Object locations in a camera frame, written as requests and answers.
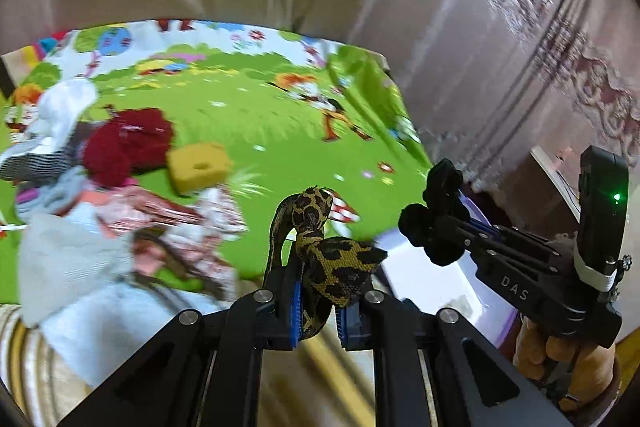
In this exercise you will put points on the pink lace-trimmed curtain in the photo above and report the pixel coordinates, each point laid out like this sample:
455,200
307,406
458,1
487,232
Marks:
475,32

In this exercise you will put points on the light blue fluffy towel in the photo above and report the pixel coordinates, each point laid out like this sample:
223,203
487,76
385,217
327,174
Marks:
125,322

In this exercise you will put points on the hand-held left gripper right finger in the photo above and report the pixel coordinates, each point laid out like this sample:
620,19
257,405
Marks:
357,324

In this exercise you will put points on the red knitted cloth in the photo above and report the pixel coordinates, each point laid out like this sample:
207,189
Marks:
125,142

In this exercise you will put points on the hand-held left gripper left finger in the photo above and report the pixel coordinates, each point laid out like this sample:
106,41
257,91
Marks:
280,317

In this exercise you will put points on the pale grey cloth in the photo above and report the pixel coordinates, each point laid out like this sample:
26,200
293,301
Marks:
70,257

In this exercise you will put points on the black and white striped cloth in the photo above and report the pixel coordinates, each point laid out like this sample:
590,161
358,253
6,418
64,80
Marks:
37,164

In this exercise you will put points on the purple and white box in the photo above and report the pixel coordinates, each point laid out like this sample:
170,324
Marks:
450,297

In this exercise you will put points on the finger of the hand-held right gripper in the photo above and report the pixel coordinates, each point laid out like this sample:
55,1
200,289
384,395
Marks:
477,219
462,242

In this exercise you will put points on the yellow sponge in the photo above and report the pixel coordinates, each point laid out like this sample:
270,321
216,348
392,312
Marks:
197,169

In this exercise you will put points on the black scrunchie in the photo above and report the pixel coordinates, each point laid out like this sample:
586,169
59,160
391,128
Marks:
440,212

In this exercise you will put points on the white side table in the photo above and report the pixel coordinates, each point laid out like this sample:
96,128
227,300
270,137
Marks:
552,179

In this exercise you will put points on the person's right hand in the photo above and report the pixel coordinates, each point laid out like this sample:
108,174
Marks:
565,357

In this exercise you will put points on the green cartoon printed blanket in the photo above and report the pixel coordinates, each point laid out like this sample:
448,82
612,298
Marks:
250,117

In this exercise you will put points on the leopard print scrunchie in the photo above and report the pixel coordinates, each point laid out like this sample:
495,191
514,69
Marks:
340,262

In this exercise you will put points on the pink patterned cloth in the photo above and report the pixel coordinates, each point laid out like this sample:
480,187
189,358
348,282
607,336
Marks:
200,217

